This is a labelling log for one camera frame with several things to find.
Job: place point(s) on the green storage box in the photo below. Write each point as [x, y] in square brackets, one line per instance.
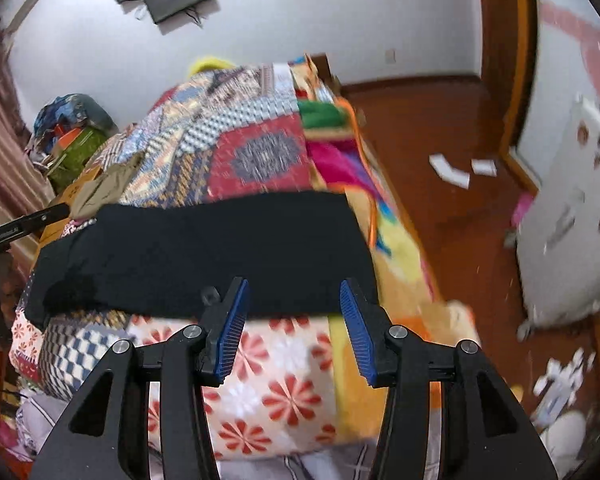
[80, 155]

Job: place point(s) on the white floor clutter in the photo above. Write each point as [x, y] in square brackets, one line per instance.
[565, 390]

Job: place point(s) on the yellow wooden folding table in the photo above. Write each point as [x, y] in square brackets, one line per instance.
[65, 200]

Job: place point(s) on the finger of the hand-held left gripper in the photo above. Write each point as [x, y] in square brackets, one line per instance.
[45, 217]

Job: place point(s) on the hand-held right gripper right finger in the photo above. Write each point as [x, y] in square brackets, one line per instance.
[357, 335]

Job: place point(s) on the pink object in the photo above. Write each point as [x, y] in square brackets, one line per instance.
[522, 210]

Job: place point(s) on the pile of clothes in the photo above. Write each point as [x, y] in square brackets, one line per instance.
[70, 112]

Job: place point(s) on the striped curtain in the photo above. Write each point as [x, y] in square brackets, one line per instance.
[5, 120]

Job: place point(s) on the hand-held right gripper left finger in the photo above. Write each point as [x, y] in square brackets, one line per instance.
[230, 335]

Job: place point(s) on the wooden bed frame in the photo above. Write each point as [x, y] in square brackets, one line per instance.
[325, 67]

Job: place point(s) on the white wall socket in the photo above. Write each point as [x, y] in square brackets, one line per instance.
[390, 55]

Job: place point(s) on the wooden door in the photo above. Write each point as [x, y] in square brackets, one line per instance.
[500, 35]

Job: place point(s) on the white wheeled cabinet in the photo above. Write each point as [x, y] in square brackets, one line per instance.
[570, 240]

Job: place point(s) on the colourful fleece blanket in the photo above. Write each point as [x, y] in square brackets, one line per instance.
[340, 165]

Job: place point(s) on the black pants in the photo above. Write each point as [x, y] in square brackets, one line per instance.
[205, 255]

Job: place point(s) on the yellow foam tube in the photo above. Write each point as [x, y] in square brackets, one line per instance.
[207, 62]

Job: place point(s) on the patchwork bedspread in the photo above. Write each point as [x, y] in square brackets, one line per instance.
[260, 155]

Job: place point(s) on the khaki pants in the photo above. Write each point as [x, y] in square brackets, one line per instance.
[105, 185]

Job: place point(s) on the white paper scrap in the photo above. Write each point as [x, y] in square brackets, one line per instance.
[450, 172]
[485, 167]

